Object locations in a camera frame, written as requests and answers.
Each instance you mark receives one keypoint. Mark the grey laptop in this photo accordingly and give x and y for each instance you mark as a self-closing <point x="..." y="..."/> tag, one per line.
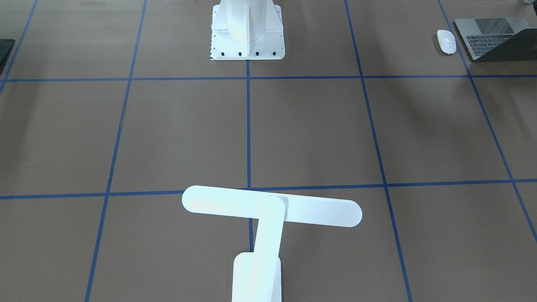
<point x="498" y="39"/>

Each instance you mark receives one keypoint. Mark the black mouse pad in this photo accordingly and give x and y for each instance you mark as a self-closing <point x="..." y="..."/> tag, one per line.
<point x="6" y="46"/>

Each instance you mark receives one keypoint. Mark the white desk lamp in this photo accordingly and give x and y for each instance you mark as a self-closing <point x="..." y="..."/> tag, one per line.
<point x="257" y="275"/>

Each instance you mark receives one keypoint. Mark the white computer mouse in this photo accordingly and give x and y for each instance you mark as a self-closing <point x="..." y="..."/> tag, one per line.
<point x="446" y="41"/>

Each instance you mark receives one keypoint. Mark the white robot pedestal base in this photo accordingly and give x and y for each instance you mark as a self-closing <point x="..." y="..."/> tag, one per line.
<point x="247" y="30"/>

